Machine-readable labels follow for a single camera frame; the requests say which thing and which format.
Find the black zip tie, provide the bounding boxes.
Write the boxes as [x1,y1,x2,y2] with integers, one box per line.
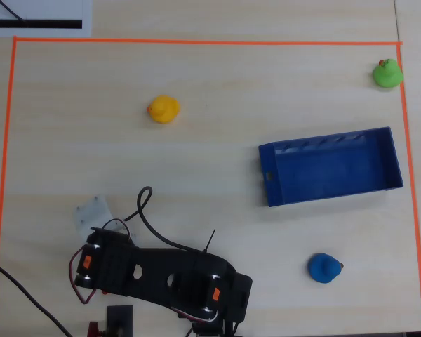
[202,227,217,254]

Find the white paper with black bar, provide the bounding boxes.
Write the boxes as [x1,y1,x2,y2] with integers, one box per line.
[0,0,93,37]

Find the black camera stand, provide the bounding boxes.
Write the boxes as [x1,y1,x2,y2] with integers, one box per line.
[106,305,135,337]

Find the blue plastic box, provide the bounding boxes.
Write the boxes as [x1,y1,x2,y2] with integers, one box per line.
[258,126,404,208]

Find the blue rubber duck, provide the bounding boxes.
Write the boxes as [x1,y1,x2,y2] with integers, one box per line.
[308,252,345,284]

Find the long black cable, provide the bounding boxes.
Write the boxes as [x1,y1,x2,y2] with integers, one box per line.
[0,256,74,337]

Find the thick black camera cable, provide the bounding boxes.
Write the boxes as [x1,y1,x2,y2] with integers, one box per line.
[123,186,206,254]

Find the yellow rubber duck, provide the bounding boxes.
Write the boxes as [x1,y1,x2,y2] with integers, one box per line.
[147,95,180,124]

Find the thin black cable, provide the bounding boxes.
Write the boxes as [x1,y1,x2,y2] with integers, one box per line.
[0,0,28,24]

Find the orange tape strip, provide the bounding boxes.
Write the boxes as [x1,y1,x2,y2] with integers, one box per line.
[0,36,18,337]
[13,36,403,46]
[395,41,421,333]

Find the green rubber duck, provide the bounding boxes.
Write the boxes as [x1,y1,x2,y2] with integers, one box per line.
[372,58,404,88]

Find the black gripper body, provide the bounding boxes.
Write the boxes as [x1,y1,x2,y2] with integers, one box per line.
[90,226,133,247]

